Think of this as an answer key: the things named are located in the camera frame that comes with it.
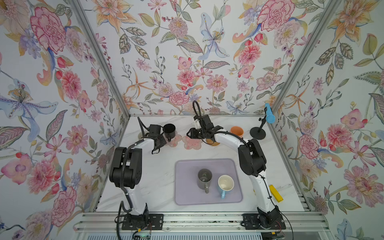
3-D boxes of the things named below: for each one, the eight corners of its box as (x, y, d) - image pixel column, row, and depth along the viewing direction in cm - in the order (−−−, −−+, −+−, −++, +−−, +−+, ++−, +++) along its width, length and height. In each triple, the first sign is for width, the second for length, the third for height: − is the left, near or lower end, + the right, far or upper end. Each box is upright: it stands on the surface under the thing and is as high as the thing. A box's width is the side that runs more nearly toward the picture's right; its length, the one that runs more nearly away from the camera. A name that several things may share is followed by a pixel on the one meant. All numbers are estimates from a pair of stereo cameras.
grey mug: (198, 193, 83) (198, 188, 76) (197, 175, 90) (198, 168, 83) (211, 193, 83) (213, 188, 76) (210, 175, 90) (211, 168, 83)
